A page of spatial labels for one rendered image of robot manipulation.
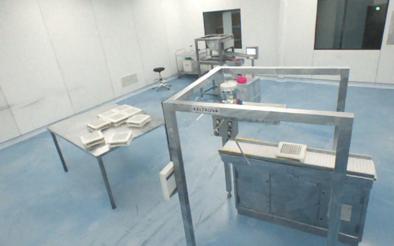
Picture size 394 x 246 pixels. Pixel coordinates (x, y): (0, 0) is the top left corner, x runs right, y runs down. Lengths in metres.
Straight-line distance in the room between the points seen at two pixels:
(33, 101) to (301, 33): 6.46
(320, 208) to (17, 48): 5.87
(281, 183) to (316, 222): 0.50
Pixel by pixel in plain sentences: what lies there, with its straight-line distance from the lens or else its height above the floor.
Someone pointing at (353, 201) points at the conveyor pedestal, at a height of 0.51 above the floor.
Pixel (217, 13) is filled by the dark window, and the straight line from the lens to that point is 8.40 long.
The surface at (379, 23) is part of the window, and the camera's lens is 7.10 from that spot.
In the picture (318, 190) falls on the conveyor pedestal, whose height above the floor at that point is 0.56.
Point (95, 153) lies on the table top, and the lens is 3.21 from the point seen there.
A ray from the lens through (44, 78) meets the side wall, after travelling 6.61.
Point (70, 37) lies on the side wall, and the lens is 6.87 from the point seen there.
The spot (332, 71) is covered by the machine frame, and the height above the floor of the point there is 1.60.
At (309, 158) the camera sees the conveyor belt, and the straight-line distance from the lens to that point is 2.63.
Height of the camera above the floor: 2.24
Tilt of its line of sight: 23 degrees down
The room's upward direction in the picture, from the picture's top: 7 degrees counter-clockwise
